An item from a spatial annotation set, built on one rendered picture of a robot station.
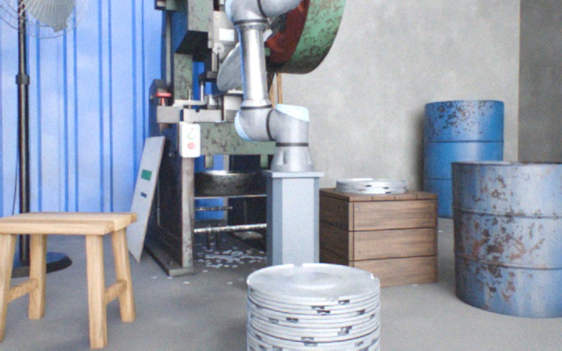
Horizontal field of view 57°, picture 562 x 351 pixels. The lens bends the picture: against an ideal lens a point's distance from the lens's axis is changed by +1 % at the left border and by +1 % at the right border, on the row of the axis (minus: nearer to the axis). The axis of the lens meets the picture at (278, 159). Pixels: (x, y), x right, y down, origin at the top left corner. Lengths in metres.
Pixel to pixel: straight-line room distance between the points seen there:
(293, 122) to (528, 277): 0.89
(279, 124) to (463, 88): 3.36
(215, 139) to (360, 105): 2.18
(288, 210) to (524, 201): 0.74
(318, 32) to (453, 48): 2.62
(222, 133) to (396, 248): 0.89
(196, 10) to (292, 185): 1.06
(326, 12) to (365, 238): 1.05
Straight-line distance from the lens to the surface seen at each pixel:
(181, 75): 2.66
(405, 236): 2.03
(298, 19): 2.62
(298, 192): 1.70
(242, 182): 2.39
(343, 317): 1.05
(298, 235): 1.72
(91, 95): 3.54
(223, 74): 2.21
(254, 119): 1.78
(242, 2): 1.79
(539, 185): 1.77
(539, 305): 1.85
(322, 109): 4.05
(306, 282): 1.12
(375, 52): 4.37
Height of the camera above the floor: 0.53
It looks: 1 degrees down
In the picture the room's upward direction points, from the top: straight up
